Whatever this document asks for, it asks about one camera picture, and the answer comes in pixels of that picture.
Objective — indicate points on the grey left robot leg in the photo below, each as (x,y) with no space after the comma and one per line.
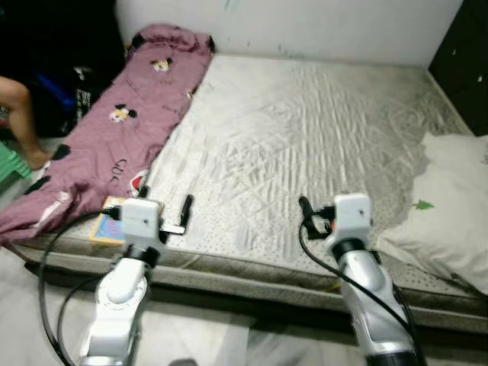
(181,363)

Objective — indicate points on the colourful children's book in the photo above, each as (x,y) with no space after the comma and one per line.
(103,229)

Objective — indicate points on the white pillow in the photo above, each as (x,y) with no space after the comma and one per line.
(450,213)

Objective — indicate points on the purple cartoon print blanket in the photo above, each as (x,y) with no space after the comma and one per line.
(114,137)

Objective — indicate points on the black tufted headboard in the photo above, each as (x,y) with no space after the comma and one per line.
(465,61)

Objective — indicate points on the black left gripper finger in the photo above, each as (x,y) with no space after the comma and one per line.
(186,210)
(144,192)

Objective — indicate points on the white quilted mattress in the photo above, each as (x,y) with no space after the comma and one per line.
(290,130)

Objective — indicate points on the person bare leg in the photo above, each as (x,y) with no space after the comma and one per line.
(19,114)

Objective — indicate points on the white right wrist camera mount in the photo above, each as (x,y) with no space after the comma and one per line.
(351,217)

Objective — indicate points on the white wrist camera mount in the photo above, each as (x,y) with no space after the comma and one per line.
(351,217)
(141,219)

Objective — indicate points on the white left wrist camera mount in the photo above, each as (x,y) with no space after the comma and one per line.
(141,219)

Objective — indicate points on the green plastic stool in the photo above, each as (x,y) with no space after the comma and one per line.
(9,164)

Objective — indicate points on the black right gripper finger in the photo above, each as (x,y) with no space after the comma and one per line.
(306,209)

